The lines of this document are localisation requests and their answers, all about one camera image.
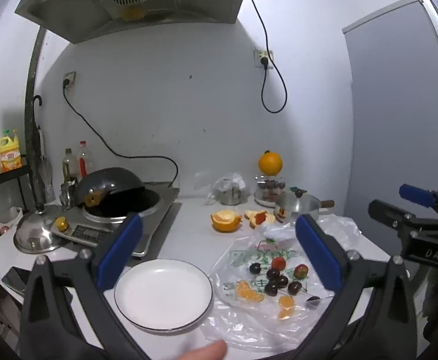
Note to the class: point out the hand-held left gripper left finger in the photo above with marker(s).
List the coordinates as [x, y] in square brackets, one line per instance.
[119, 249]

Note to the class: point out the row of dark cherries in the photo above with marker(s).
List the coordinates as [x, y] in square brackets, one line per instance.
[269, 191]

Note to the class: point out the yellow detergent bottle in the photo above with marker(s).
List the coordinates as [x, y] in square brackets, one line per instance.
[11, 155]

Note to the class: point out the white plate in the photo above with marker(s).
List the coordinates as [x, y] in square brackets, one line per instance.
[162, 296]

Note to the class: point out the steel pot lid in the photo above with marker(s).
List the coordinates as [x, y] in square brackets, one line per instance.
[35, 232]

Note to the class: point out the whole orange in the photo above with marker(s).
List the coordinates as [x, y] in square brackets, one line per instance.
[270, 163]

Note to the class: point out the grey door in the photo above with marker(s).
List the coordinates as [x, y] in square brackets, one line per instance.
[391, 101]

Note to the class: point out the white wall outlet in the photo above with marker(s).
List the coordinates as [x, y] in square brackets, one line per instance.
[258, 54]
[70, 77]

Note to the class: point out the black umbrella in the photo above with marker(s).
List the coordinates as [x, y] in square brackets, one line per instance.
[38, 150]

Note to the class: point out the mandarin segment chunk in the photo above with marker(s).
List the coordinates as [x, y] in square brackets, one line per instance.
[249, 290]

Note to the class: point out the orange peel with red piece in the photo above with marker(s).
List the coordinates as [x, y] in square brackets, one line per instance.
[260, 219]

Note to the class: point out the small orange peel piece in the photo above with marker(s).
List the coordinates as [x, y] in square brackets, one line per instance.
[280, 214]

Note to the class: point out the crumpled clear plastic bag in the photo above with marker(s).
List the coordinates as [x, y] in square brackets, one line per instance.
[237, 180]

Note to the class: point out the dark red cherry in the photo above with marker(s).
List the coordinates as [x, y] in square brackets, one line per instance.
[272, 273]
[294, 288]
[255, 268]
[281, 281]
[271, 288]

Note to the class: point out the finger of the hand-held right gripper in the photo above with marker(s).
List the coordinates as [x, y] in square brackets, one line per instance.
[415, 195]
[391, 213]

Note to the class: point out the red strawberry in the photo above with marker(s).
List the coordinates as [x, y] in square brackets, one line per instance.
[301, 270]
[277, 262]

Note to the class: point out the grey wall pipe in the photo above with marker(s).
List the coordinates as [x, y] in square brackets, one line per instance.
[29, 120]

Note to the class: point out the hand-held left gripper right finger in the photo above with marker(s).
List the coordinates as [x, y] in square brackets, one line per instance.
[318, 251]

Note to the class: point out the black phone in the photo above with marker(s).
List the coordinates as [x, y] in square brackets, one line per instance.
[14, 279]

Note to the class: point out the green printed clear plastic bag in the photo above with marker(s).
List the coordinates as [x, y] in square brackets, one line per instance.
[234, 262]

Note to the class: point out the dark oil bottle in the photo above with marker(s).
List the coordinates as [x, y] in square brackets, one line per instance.
[69, 168]

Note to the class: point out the small steel pot with lid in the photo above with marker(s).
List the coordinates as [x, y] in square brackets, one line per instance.
[301, 204]

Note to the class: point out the grey range hood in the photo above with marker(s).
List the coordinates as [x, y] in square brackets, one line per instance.
[147, 7]

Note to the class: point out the black metal rack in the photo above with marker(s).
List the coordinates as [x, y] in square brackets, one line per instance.
[5, 178]

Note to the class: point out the person's left hand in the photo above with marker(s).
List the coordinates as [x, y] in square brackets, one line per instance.
[204, 352]

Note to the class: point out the silver induction cooker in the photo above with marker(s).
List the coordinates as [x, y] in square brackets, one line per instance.
[162, 210]

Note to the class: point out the peeled orange half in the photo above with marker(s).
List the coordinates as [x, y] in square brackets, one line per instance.
[224, 221]

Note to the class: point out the single mandarin segment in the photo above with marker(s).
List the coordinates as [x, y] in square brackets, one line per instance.
[286, 302]
[285, 313]

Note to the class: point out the red-capped clear bottle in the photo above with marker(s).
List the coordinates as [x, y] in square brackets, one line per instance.
[84, 163]

